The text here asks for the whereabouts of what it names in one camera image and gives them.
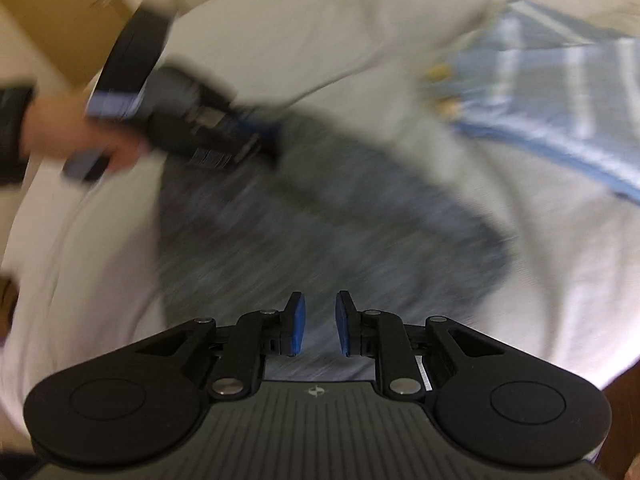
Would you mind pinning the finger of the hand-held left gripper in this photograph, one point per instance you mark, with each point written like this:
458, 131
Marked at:
252, 127
235, 156

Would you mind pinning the white bed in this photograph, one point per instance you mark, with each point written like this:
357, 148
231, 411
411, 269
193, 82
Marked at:
325, 35

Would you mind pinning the blue striped cloth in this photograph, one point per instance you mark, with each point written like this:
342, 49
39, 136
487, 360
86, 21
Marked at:
550, 85

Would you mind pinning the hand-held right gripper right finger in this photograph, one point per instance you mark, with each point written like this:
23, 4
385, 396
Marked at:
342, 322

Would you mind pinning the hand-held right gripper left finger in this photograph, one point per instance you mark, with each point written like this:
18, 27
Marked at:
297, 322

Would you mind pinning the person's left hand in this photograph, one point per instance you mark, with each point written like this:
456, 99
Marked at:
75, 130

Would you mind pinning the grey checked garment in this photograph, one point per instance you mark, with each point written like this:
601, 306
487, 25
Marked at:
300, 230

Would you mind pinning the person's left forearm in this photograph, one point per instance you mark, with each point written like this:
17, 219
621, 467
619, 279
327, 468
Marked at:
12, 135

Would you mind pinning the brown box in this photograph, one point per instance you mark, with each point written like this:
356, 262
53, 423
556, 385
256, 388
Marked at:
55, 15

